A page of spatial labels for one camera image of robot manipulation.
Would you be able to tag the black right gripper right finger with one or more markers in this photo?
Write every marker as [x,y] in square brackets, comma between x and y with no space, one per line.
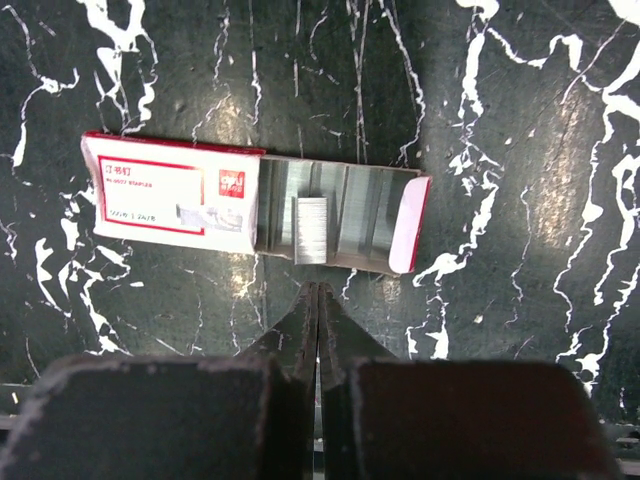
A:
[386,418]

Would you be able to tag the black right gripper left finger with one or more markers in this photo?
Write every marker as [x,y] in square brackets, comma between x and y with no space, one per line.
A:
[249,416]

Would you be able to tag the red white staple box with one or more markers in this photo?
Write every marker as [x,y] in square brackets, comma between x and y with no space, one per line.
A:
[240,200]

